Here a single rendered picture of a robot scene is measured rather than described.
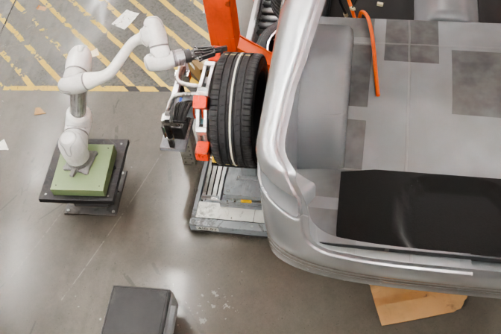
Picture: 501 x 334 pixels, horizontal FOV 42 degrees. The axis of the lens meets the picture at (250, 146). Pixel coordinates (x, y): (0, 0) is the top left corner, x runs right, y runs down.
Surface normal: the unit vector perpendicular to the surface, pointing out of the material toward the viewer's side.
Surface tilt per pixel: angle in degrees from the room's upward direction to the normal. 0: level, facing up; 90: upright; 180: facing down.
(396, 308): 2
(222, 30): 90
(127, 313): 0
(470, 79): 2
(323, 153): 72
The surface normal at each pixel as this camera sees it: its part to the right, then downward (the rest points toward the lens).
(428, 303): -0.11, -0.59
